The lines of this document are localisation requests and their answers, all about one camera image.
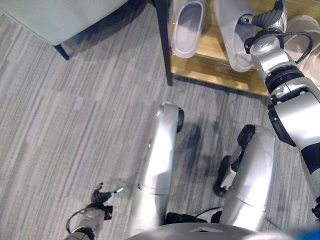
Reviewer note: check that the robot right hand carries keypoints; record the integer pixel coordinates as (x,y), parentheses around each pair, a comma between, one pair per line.
(267,18)

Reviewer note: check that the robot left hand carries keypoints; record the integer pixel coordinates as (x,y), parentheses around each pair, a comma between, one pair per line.
(100,196)

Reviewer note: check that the grey slipper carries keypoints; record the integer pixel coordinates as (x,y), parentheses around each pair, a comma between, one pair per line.
(231,37)
(187,27)

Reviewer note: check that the robot right arm silver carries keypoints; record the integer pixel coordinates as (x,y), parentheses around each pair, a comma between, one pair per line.
(297,112)

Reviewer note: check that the robot left arm silver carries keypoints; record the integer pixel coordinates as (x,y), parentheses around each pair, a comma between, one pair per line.
(87,220)

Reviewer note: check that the beige slipper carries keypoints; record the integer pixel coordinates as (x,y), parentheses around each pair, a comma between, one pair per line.
(303,32)

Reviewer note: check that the robot left leg silver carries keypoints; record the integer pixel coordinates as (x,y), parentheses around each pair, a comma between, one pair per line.
(160,155)

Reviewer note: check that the robot leg silver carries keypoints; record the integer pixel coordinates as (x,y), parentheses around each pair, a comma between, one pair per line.
(160,155)
(252,175)

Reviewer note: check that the robot torso silver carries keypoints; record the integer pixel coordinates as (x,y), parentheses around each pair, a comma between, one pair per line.
(200,231)

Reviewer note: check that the robot right foot dark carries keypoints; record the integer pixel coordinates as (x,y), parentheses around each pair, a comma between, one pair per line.
(221,180)

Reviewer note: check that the robot right leg silver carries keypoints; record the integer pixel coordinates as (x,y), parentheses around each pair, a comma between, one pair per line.
(252,175)

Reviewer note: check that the pale green sofa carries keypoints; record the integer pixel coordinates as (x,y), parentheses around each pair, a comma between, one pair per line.
(50,17)

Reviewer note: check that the wooden shoe rack black frame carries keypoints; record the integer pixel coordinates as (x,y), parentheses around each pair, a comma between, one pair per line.
(207,65)

